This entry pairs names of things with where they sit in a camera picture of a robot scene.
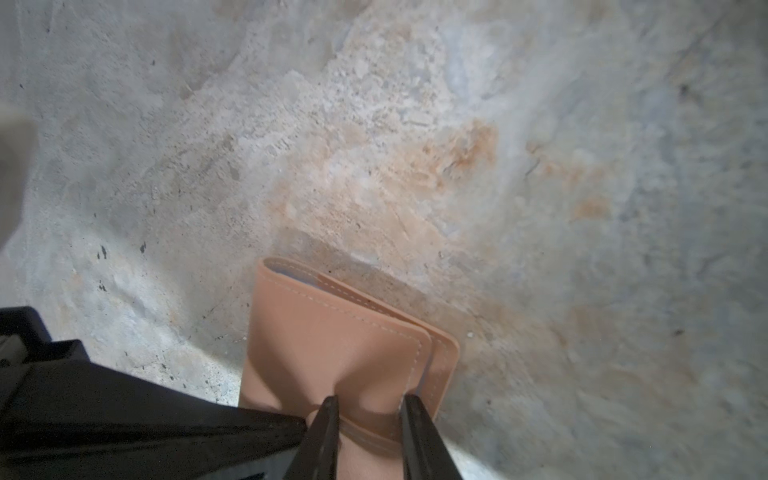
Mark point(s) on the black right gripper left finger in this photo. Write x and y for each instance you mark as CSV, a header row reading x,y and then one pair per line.
x,y
317,455

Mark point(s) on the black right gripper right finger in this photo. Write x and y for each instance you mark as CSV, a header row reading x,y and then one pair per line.
x,y
425,455

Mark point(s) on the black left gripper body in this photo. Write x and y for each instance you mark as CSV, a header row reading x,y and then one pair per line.
x,y
31,360

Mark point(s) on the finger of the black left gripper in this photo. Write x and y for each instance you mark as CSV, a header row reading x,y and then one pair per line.
x,y
73,419

